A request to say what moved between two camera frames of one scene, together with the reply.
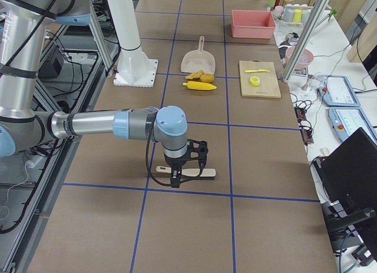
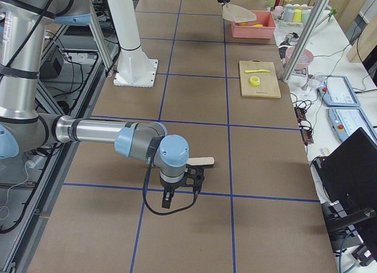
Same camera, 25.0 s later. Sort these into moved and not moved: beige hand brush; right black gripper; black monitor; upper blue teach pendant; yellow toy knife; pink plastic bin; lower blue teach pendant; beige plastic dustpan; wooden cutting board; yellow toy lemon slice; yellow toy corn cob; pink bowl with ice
Moved: beige hand brush; yellow toy corn cob; beige plastic dustpan; right black gripper
Not moved: black monitor; lower blue teach pendant; yellow toy knife; wooden cutting board; upper blue teach pendant; yellow toy lemon slice; pink plastic bin; pink bowl with ice
